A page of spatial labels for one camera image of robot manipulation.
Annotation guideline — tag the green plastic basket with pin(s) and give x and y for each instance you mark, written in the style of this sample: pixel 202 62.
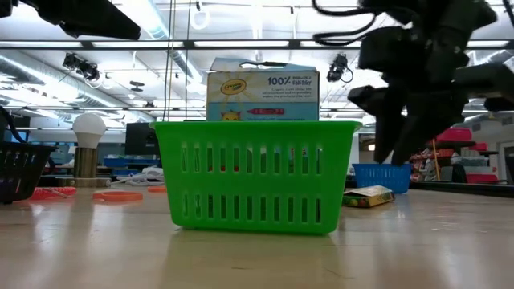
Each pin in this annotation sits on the green plastic basket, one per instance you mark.
pixel 257 216

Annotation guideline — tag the overhead LED light bar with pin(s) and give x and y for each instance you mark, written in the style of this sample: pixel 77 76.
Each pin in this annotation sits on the overhead LED light bar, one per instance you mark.
pixel 241 43

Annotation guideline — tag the black plastic basket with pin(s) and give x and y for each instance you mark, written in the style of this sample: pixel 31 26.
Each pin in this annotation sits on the black plastic basket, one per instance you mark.
pixel 24 168

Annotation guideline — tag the small Crayola crayon box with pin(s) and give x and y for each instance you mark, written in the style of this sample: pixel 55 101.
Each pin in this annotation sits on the small Crayola crayon box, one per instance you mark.
pixel 369 196

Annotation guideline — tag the black metal rig frame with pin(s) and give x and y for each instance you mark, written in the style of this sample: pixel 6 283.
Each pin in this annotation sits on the black metal rig frame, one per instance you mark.
pixel 462 188

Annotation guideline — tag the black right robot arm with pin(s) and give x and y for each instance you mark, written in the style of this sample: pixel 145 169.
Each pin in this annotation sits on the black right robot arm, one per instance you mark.
pixel 462 20

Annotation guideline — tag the black rig-mounted camera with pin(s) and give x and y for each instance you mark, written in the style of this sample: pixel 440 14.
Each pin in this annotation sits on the black rig-mounted camera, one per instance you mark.
pixel 337 68
pixel 80 66

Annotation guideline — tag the black computer monitor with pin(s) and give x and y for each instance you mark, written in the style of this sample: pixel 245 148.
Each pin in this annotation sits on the black computer monitor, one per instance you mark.
pixel 138 138

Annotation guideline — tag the blue plastic basket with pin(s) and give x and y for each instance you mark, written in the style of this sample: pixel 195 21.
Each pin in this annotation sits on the blue plastic basket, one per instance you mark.
pixel 381 176

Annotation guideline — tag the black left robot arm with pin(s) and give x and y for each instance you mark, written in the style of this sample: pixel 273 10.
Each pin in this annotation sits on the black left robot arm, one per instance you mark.
pixel 88 20

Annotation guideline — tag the red storage bin rack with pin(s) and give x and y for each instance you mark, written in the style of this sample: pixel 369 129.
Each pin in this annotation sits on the red storage bin rack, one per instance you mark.
pixel 447 135

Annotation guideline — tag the white bulb brass lamp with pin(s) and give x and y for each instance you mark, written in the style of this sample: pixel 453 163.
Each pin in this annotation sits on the white bulb brass lamp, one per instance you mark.
pixel 88 128

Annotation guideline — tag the light blue crayola box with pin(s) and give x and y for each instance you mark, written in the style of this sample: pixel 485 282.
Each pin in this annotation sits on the light blue crayola box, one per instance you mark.
pixel 261 96

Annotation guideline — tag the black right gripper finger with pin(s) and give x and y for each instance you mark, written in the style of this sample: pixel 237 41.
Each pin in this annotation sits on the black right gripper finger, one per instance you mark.
pixel 429 120
pixel 385 120

